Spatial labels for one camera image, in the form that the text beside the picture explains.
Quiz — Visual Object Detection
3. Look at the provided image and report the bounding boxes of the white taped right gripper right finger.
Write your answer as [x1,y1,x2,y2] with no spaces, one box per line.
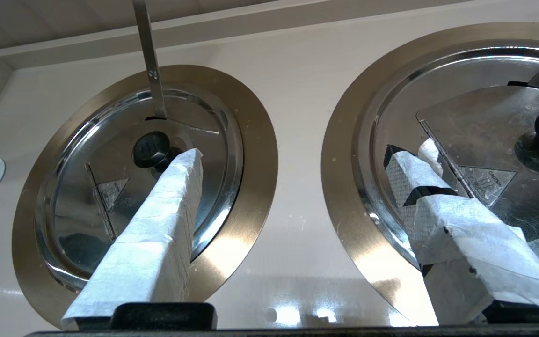
[384,138,539,326]

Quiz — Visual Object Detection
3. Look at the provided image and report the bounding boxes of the steel hinged lid black knob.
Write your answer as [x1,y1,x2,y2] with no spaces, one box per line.
[351,40,539,281]
[35,83,244,292]

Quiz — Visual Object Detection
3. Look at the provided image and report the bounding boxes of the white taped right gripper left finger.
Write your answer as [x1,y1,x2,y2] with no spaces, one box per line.
[61,149,217,330]

